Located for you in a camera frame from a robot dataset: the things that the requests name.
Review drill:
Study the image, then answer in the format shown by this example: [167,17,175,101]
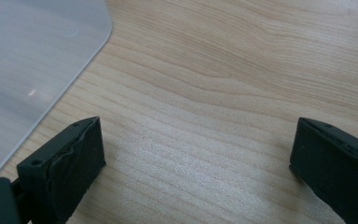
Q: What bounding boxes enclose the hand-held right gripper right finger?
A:
[288,117,358,224]

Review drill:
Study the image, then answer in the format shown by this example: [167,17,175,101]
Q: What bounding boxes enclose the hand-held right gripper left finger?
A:
[16,116,107,224]

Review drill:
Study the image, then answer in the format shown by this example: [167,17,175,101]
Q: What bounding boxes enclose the clear plastic box lid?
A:
[0,0,114,181]

